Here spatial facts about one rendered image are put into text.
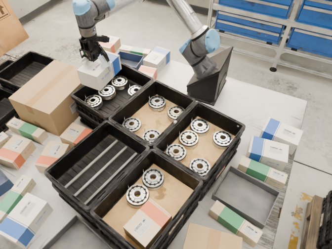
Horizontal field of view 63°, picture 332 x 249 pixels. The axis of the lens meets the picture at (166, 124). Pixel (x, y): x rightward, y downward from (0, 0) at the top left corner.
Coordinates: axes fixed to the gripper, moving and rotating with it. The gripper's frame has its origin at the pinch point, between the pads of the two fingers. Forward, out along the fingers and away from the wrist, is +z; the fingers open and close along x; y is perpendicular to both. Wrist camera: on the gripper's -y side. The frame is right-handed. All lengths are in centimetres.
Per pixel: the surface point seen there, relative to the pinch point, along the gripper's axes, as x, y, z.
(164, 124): 36.2, -1.2, 28.5
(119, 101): 3.3, -5.9, 28.6
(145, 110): 21.3, -5.6, 28.5
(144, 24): -105, -214, 113
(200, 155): 62, 9, 28
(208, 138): 62, -3, 29
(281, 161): 100, -9, 33
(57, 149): -10, 37, 34
